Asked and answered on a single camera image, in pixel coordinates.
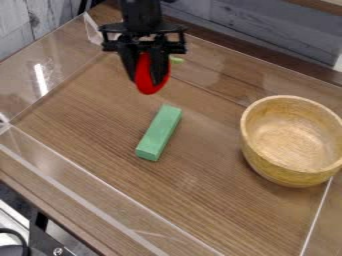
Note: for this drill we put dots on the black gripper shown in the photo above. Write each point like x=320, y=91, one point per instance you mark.
x=127, y=42

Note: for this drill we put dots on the red plush strawberry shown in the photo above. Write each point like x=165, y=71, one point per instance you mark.
x=143, y=75

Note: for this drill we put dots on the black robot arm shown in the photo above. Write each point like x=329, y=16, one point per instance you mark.
x=141, y=15

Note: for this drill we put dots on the green rectangular block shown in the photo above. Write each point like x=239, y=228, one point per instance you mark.
x=158, y=134

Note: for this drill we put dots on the wooden bowl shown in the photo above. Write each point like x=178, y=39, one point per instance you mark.
x=292, y=140

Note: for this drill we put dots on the clear acrylic corner bracket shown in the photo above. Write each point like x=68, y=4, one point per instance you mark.
x=94, y=35

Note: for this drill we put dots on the clear acrylic tray wall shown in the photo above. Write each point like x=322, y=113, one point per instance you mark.
x=133, y=207

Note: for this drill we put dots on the black table leg bracket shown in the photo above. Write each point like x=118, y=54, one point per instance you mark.
x=42, y=244

